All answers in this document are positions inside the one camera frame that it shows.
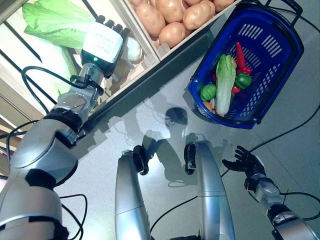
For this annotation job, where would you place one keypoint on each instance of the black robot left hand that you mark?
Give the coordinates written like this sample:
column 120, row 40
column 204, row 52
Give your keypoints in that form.
column 117, row 28

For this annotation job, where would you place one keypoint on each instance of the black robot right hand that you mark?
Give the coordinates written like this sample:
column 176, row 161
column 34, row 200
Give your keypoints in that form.
column 250, row 163

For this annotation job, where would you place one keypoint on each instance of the green napa cabbage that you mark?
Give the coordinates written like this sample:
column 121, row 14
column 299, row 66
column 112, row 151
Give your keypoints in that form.
column 226, row 85
column 57, row 22

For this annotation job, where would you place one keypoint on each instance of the blue plastic shopping basket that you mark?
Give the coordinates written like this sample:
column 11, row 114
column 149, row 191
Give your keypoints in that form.
column 280, row 75

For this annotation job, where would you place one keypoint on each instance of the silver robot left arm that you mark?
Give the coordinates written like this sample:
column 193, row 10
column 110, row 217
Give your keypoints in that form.
column 42, row 155

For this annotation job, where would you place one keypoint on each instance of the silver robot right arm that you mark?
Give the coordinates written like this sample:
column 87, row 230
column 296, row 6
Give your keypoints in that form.
column 290, row 222

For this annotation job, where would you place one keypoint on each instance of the wooden display stand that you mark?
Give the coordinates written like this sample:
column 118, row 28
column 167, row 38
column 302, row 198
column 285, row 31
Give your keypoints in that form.
column 150, row 80

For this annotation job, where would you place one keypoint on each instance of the small orange vegetable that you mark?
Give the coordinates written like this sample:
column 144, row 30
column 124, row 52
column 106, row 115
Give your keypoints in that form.
column 208, row 105

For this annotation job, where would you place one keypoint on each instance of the wooden potato crate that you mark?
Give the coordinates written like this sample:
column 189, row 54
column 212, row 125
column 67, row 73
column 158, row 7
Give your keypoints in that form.
column 197, row 35

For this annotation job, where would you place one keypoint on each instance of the green bell pepper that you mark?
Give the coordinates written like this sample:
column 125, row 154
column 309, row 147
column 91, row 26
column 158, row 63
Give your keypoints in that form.
column 243, row 81
column 208, row 92

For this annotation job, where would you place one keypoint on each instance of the wooden slatted crate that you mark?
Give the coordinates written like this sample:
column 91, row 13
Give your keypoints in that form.
column 25, row 65

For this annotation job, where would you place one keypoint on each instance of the long red chilli pepper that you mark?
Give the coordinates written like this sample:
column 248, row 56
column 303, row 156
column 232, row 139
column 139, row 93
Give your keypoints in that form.
column 241, row 57

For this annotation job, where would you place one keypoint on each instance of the silver robot left leg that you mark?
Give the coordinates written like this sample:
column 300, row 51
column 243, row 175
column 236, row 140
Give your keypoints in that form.
column 127, row 200

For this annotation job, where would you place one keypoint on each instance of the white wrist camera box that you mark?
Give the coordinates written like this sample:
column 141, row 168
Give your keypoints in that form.
column 102, row 42

